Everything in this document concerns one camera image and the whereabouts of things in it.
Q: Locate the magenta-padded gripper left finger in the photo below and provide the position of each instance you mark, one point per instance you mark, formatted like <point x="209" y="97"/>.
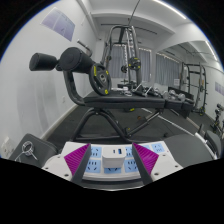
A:
<point x="77" y="160"/>

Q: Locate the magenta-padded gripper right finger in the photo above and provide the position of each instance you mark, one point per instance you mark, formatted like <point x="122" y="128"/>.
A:
<point x="146" y="159"/>

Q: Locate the white charger block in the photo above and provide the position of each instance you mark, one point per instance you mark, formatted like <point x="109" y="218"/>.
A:
<point x="113" y="160"/>

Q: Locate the white power strip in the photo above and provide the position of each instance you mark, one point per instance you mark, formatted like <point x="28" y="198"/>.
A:
<point x="96" y="166"/>

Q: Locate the black padded seat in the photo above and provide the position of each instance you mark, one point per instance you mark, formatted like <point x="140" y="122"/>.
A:
<point x="45" y="146"/>

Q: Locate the metal spring collar clamp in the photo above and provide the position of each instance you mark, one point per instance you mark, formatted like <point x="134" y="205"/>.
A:
<point x="27" y="145"/>

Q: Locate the black weight bench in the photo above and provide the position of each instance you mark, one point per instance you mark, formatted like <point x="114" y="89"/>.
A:
<point x="123" y="100"/>

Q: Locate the chrome dumbbell group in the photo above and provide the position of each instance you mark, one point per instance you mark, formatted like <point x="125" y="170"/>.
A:
<point x="173" y="96"/>

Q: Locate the black padded exercise machine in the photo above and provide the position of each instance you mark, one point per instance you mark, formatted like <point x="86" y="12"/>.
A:
<point x="213" y="140"/>

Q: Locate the black exercise bike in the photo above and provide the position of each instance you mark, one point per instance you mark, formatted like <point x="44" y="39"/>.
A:
<point x="219" y="118"/>

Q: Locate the black yellow-marked weight plate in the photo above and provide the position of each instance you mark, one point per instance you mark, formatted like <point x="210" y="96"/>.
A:
<point x="96" y="78"/>

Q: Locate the grey window curtain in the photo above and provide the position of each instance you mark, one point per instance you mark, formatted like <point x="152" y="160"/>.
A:
<point x="145" y="63"/>
<point x="168" y="71"/>

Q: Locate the black squat rack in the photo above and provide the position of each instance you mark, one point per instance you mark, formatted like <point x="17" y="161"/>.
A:
<point x="202" y="83"/>

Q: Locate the small black weight plate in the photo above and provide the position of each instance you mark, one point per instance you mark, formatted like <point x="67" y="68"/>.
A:
<point x="134" y="63"/>

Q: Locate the short ceiling light strip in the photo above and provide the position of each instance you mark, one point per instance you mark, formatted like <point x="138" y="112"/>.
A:
<point x="211" y="50"/>

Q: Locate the long ceiling light strip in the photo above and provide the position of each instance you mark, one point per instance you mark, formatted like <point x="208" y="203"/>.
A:
<point x="170" y="8"/>

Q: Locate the white wall socket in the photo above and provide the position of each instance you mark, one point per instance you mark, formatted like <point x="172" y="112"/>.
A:
<point x="5" y="146"/>

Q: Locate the small purple wall poster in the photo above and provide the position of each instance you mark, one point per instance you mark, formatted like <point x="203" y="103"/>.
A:
<point x="220" y="89"/>

